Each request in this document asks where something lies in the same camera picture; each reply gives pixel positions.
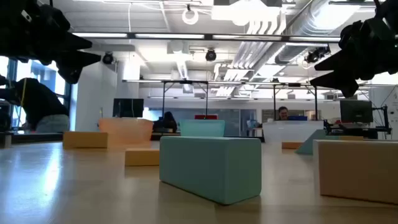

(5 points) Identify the white ceiling pipe bundle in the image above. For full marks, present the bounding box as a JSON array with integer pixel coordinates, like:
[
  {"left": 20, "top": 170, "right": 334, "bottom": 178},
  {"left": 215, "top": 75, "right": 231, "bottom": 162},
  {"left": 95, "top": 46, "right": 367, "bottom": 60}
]
[{"left": 214, "top": 18, "right": 287, "bottom": 97}]

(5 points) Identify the long orange foam block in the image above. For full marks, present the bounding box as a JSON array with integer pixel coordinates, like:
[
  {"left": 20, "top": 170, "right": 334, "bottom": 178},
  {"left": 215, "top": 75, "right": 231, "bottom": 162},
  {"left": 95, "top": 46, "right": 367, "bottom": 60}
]
[
  {"left": 282, "top": 141, "right": 304, "bottom": 150},
  {"left": 124, "top": 148, "right": 160, "bottom": 167},
  {"left": 63, "top": 131, "right": 109, "bottom": 149}
]

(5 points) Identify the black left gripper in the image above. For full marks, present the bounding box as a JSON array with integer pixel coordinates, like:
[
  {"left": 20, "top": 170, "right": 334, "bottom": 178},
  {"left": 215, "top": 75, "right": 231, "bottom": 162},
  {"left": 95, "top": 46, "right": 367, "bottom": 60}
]
[{"left": 0, "top": 0, "right": 102, "bottom": 84}]

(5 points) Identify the silver ventilation duct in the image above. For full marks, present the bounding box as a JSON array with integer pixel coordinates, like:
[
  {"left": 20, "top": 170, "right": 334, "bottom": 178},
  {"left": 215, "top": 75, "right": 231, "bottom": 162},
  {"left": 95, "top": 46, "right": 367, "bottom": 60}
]
[{"left": 275, "top": 0, "right": 343, "bottom": 65}]

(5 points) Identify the black monitor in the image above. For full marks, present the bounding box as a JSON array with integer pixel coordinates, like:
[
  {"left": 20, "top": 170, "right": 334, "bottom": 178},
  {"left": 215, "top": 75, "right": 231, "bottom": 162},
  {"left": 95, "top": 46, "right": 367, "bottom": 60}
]
[
  {"left": 112, "top": 98, "right": 145, "bottom": 118},
  {"left": 340, "top": 99, "right": 374, "bottom": 124}
]

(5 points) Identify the clear plastic bin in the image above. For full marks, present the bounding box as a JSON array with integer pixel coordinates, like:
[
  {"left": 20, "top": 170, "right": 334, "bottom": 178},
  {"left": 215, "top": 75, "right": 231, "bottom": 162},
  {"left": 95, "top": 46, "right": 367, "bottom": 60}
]
[{"left": 262, "top": 120, "right": 324, "bottom": 146}]

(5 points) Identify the teal translucent plastic bin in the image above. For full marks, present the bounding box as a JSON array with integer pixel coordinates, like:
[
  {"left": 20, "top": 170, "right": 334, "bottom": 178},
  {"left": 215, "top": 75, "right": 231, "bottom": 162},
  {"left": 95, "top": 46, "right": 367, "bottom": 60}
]
[{"left": 179, "top": 119, "right": 225, "bottom": 138}]

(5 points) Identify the person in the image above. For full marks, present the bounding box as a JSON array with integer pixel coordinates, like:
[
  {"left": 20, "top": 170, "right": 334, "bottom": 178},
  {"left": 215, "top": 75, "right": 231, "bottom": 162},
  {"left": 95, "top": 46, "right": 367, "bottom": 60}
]
[
  {"left": 277, "top": 106, "right": 290, "bottom": 121},
  {"left": 152, "top": 111, "right": 178, "bottom": 133},
  {"left": 0, "top": 77, "right": 70, "bottom": 134}
]

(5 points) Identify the white ring lamp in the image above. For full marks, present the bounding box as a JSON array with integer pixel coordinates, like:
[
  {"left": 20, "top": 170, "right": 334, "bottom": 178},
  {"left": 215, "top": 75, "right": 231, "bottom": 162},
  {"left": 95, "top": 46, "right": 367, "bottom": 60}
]
[{"left": 182, "top": 7, "right": 200, "bottom": 26}]

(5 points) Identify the black metal stand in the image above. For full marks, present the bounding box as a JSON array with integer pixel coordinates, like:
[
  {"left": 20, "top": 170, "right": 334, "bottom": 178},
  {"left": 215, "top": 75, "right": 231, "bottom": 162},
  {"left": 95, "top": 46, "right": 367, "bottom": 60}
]
[{"left": 371, "top": 105, "right": 392, "bottom": 135}]

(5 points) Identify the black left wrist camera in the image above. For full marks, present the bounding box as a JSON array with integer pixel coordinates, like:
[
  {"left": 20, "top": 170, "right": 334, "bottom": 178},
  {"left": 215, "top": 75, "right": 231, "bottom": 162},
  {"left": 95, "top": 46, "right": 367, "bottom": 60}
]
[{"left": 37, "top": 2, "right": 72, "bottom": 32}]

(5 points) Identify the linear ceiling light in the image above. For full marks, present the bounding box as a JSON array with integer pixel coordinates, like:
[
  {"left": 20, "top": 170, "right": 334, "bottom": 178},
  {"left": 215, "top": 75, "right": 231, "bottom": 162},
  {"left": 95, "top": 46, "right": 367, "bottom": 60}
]
[
  {"left": 289, "top": 35, "right": 341, "bottom": 43},
  {"left": 72, "top": 32, "right": 128, "bottom": 39},
  {"left": 213, "top": 34, "right": 282, "bottom": 42},
  {"left": 135, "top": 33, "right": 205, "bottom": 40}
]

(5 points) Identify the long teal foam block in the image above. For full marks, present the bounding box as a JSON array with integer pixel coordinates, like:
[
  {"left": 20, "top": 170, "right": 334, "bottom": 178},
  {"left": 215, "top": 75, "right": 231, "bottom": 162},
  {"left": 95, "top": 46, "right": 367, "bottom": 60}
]
[{"left": 159, "top": 136, "right": 262, "bottom": 205}]

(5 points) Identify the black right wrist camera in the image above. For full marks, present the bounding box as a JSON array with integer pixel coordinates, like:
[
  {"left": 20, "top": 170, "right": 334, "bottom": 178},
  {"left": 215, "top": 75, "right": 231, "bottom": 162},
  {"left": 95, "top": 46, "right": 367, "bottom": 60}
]
[{"left": 339, "top": 20, "right": 364, "bottom": 50}]

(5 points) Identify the orange translucent plastic bin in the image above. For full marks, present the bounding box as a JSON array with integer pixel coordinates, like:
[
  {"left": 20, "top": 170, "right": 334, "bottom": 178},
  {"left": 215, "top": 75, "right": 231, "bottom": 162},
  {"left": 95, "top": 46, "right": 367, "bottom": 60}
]
[{"left": 98, "top": 117, "right": 154, "bottom": 149}]

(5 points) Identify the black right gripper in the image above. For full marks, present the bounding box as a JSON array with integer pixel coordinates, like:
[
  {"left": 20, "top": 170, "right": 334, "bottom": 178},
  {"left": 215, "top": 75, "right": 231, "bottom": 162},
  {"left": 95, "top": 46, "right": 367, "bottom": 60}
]
[{"left": 310, "top": 0, "right": 398, "bottom": 98}]

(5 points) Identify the wooden block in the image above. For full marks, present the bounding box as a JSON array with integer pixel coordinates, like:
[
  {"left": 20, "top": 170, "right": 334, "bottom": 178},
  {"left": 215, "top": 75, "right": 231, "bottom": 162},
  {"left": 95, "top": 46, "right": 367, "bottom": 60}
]
[{"left": 313, "top": 139, "right": 398, "bottom": 205}]

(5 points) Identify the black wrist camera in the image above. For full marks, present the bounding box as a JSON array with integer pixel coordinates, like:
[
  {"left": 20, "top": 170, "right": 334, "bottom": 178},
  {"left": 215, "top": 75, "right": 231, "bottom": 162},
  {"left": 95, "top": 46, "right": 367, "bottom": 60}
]
[
  {"left": 339, "top": 20, "right": 364, "bottom": 50},
  {"left": 37, "top": 2, "right": 72, "bottom": 32}
]

